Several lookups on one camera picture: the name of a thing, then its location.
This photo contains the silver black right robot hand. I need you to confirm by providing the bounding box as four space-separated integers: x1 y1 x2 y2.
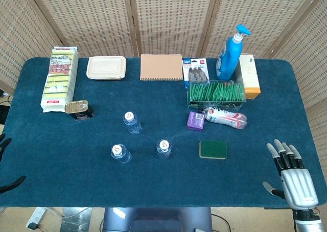
263 139 319 210

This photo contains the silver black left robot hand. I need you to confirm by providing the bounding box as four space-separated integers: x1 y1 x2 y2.
0 133 27 194

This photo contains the clear water bottle white cap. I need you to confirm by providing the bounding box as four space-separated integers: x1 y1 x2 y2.
156 139 172 160
110 143 133 165
123 111 143 135

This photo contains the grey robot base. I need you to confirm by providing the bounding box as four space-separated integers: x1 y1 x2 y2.
102 206 214 232

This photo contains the white power strip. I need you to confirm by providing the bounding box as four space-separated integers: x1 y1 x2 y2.
25 207 48 230

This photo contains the black luncheon meat can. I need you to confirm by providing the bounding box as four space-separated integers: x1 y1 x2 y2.
65 100 95 121

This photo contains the blue felt table cover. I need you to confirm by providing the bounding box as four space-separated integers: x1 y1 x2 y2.
0 57 320 207

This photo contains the yellow sponge multipack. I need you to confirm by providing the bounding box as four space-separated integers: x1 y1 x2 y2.
40 47 79 113

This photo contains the green yellow scouring sponge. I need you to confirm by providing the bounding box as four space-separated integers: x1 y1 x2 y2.
199 140 228 160

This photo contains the red white tube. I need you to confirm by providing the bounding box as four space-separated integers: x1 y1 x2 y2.
203 106 248 129

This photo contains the white and orange carton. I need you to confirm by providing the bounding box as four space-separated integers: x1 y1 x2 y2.
235 53 262 100

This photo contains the small purple box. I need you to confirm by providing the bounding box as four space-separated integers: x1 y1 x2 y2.
186 111 205 132

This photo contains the clear box of green sachets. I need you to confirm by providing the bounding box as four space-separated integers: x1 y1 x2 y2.
187 80 247 110

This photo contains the beige lidded food container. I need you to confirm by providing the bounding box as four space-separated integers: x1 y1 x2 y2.
86 56 127 81

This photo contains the blue pump dispenser bottle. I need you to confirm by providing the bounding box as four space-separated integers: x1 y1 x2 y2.
216 24 251 81

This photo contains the binder clip blister pack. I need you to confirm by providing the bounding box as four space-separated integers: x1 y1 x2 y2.
181 58 211 89

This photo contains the brown spiral notebook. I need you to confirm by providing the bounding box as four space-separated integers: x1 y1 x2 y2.
139 54 184 81

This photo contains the woven rattan folding screen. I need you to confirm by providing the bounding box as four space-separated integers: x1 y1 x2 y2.
0 0 327 166

